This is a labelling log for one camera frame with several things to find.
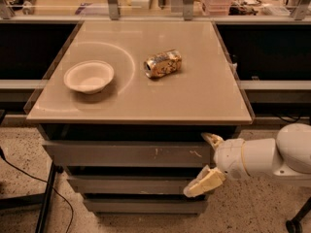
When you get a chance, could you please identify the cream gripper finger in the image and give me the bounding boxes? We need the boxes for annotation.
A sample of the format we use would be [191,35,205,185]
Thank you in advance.
[201,132,225,150]
[184,165,225,198]

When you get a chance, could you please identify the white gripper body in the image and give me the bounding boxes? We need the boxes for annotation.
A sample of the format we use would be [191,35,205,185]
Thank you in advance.
[214,139,246,181]

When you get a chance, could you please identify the grey top drawer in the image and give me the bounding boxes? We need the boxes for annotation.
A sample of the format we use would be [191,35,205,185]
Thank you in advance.
[43,141,211,168]

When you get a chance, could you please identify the grey drawer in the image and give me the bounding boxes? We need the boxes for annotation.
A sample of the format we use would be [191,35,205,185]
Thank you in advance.
[43,141,211,168]
[84,199,207,214]
[68,176,190,195]

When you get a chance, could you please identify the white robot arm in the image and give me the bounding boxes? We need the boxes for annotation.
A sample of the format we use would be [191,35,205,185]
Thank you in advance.
[184,123,311,198]

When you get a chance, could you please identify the grey bottom drawer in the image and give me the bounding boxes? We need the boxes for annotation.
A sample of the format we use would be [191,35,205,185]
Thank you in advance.
[84,199,207,214]

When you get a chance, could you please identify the grey drawer cabinet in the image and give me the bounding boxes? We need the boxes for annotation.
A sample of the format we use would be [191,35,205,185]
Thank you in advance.
[27,21,254,202]

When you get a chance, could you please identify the grey middle drawer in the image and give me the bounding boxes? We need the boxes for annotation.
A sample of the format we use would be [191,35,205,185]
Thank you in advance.
[68,176,190,195]

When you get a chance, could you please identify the black office chair base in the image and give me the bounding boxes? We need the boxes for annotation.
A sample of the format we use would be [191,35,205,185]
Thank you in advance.
[286,197,311,233]

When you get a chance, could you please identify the white paper bowl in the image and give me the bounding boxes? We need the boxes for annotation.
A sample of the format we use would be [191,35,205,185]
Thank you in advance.
[63,60,115,94]

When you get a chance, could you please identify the black metal stand leg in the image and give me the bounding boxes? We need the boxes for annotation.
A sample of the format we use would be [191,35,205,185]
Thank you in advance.
[0,163,61,233]

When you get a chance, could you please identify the black floor cable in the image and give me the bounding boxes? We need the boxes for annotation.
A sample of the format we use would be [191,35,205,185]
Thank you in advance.
[0,147,75,233]

